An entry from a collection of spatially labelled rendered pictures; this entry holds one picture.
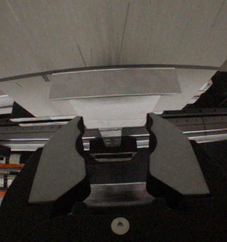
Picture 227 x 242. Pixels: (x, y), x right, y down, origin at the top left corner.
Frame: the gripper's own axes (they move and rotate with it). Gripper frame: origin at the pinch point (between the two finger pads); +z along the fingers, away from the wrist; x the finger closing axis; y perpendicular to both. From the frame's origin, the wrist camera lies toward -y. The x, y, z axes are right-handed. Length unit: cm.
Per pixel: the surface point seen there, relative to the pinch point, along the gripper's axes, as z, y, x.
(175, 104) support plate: 3.1, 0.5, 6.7
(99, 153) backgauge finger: 15.5, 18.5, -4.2
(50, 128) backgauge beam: 25.5, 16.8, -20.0
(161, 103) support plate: 2.9, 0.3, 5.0
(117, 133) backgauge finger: 8.6, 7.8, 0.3
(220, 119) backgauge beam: 25.5, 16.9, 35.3
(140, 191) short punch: -1.7, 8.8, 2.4
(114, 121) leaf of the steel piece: 5.6, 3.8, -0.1
